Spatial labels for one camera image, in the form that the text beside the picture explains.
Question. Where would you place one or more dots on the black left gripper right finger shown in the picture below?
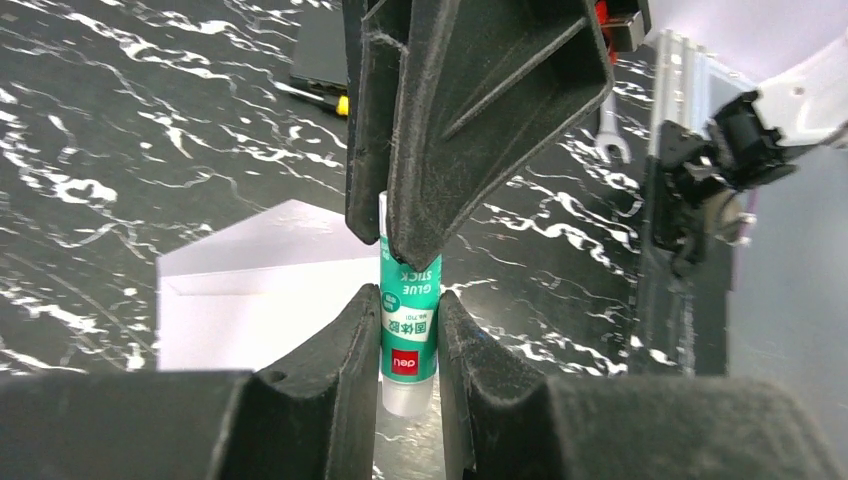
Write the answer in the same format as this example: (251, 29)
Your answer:
(504, 419)

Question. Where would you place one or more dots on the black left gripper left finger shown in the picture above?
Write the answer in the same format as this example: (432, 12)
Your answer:
(309, 415)

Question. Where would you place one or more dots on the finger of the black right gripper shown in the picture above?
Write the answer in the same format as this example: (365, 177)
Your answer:
(484, 85)
(373, 54)

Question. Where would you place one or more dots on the green white glue stick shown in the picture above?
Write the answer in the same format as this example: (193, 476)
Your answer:
(409, 308)

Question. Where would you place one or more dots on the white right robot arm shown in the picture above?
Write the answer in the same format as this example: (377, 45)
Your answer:
(746, 145)

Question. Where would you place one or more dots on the black flat box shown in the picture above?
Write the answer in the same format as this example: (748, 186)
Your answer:
(319, 59)

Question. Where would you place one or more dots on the silver open-end wrench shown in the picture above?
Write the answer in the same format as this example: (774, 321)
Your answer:
(608, 138)

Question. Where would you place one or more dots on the yellow handled screwdriver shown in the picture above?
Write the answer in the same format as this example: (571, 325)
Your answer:
(336, 104)

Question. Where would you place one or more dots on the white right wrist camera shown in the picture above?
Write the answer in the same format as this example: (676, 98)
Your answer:
(624, 23)

